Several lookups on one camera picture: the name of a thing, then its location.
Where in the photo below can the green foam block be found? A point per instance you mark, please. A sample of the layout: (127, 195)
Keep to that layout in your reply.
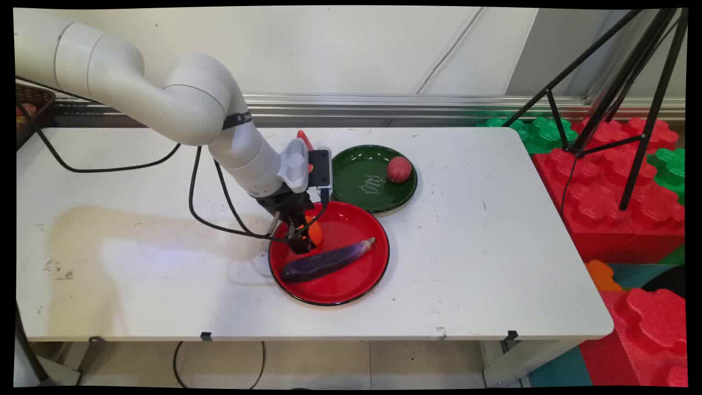
(670, 173)
(540, 134)

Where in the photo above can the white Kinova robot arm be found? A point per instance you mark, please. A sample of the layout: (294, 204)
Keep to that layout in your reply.
(137, 93)

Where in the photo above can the red orange toy carrot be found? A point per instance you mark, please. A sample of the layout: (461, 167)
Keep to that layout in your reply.
(305, 140)

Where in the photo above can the orange toy tangerine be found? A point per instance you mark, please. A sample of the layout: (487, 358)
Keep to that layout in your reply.
(315, 233)

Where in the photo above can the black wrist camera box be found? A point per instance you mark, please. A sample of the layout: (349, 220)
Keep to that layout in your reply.
(320, 167)

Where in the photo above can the white table leg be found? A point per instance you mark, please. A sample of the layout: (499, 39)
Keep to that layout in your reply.
(521, 362)

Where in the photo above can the aluminium wall rail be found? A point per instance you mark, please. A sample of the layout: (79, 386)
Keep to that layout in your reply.
(439, 107)

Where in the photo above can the black tripod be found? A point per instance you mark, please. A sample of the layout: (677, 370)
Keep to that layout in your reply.
(630, 93)

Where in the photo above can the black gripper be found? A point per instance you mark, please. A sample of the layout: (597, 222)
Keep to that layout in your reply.
(285, 203)

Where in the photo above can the red toy apple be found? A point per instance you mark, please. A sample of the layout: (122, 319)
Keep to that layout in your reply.
(399, 169)

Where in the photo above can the grey wrist bracket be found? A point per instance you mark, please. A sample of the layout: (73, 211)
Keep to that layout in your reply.
(295, 164)

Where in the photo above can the orange foam piece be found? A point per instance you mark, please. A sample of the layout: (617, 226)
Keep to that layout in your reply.
(602, 275)

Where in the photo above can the red round plate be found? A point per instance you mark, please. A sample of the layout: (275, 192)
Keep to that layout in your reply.
(351, 269)

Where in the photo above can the green round plate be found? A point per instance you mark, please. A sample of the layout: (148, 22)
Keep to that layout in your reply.
(362, 181)

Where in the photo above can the purple toy eggplant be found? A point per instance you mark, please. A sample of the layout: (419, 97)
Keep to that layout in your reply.
(323, 263)

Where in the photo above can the dark woven basket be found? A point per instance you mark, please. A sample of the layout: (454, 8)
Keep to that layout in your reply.
(33, 112)

